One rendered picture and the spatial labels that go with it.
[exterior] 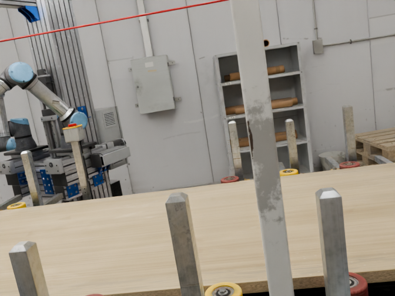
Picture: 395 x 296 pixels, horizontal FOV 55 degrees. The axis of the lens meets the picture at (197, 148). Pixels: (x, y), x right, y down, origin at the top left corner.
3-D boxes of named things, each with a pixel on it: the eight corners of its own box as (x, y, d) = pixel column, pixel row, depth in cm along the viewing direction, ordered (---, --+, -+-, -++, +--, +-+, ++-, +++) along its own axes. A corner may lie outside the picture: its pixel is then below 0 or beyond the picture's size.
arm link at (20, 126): (29, 135, 271) (24, 116, 268) (9, 138, 269) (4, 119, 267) (33, 133, 282) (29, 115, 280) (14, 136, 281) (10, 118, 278)
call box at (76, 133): (72, 141, 184) (68, 125, 183) (86, 140, 183) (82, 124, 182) (65, 144, 177) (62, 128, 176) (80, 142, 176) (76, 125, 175)
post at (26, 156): (46, 242, 194) (23, 150, 185) (52, 241, 194) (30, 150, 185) (43, 245, 191) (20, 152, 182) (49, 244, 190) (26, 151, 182)
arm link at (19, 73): (83, 120, 250) (13, 59, 221) (93, 120, 238) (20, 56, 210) (72, 134, 245) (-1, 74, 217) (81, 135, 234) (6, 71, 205)
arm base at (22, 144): (28, 147, 288) (25, 134, 286) (41, 145, 280) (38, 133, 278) (10, 151, 275) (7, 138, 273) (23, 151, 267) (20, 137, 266)
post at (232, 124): (241, 219, 181) (227, 121, 173) (249, 219, 181) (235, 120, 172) (242, 222, 178) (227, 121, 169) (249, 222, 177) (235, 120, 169)
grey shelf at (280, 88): (230, 185, 465) (211, 57, 437) (304, 175, 462) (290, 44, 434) (234, 197, 421) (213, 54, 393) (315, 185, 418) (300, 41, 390)
